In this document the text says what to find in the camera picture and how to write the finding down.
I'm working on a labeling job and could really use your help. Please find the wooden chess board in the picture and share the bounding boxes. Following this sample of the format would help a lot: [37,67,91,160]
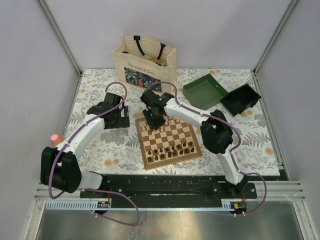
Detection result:
[135,116,202,171]

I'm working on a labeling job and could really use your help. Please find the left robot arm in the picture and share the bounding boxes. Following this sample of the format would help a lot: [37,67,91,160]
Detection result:
[40,92,130,198]

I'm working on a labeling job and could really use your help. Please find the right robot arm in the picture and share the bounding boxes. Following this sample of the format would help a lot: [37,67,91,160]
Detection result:
[140,89,248,198]

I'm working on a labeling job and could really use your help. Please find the green open box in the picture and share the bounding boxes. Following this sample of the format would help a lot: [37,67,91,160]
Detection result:
[182,73,228,110]

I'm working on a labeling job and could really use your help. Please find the beige printed tote bag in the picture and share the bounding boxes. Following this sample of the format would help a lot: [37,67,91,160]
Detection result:
[112,35,177,94]

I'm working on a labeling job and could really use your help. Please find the pink capped bottle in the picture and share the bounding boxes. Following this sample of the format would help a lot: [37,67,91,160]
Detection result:
[50,134,66,148]

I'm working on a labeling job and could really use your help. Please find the black plastic bin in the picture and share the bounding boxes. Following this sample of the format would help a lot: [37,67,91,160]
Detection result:
[220,83,262,117]

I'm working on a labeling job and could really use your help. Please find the floral table mat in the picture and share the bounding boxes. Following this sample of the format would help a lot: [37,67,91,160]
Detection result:
[65,69,280,179]

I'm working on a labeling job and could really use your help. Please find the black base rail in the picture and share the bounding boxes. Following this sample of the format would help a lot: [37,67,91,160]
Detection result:
[80,174,257,209]

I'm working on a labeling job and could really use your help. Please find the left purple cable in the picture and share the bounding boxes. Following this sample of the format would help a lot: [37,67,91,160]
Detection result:
[48,81,141,227]

